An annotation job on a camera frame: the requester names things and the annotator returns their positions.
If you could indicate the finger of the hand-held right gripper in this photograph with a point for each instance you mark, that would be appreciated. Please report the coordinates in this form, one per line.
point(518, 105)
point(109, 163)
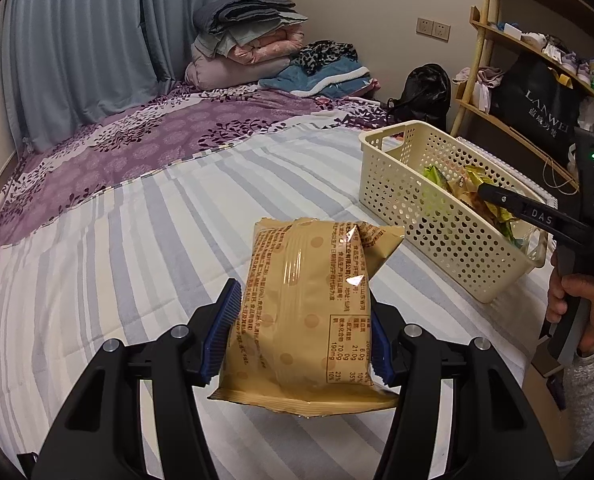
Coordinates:
point(499, 197)

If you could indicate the purple floral bedsheet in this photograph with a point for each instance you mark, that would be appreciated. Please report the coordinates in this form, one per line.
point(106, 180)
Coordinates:
point(127, 145)

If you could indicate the wooden rack shelf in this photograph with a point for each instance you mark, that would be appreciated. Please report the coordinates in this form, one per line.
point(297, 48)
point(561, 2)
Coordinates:
point(482, 35)

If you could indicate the large green snack bag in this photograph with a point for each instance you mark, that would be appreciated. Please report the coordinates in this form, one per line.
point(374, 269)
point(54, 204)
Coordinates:
point(434, 176)

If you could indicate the white cloth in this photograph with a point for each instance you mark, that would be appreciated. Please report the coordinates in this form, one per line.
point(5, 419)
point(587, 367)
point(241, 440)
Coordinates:
point(482, 85)

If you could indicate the grey folded blanket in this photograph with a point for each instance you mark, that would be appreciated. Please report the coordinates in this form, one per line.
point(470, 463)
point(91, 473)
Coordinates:
point(247, 12)

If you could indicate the blue-grey curtain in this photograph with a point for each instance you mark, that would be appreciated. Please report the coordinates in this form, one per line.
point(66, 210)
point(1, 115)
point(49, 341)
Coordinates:
point(102, 50)

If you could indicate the wall socket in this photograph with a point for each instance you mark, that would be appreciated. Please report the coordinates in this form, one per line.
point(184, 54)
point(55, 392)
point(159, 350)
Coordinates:
point(433, 29)

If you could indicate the pale green folded blanket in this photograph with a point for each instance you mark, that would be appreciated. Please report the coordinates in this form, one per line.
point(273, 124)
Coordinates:
point(217, 42)

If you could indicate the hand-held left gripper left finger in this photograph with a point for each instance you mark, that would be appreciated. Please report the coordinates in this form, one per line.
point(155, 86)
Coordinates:
point(222, 332)

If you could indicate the pink folded quilt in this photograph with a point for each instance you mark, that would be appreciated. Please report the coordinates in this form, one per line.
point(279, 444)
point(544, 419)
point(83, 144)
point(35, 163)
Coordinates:
point(272, 50)

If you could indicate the mauve folded quilt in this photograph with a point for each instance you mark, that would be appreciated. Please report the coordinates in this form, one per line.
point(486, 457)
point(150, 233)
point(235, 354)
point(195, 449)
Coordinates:
point(227, 75)

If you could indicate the leopard print cloth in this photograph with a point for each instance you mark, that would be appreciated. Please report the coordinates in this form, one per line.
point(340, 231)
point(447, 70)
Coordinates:
point(327, 55)

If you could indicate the black backpack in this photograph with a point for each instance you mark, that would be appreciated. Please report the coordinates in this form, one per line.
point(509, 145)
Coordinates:
point(422, 95)

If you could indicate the tan dotted snack packet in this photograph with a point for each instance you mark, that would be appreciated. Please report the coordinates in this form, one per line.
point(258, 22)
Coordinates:
point(297, 310)

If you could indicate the black shopping bag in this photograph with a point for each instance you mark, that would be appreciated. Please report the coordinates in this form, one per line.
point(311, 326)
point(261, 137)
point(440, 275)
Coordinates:
point(537, 105)

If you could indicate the cream perforated plastic basket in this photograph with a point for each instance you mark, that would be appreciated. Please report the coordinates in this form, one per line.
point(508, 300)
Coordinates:
point(417, 210)

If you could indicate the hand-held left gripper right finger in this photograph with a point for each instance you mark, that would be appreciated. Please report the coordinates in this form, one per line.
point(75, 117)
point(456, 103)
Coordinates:
point(379, 355)

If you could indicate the blue fleece blanket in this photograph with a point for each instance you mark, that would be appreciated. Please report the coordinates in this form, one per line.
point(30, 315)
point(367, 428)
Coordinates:
point(317, 82)

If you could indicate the pale sneakers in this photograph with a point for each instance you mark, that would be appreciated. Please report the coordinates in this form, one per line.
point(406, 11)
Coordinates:
point(574, 65)

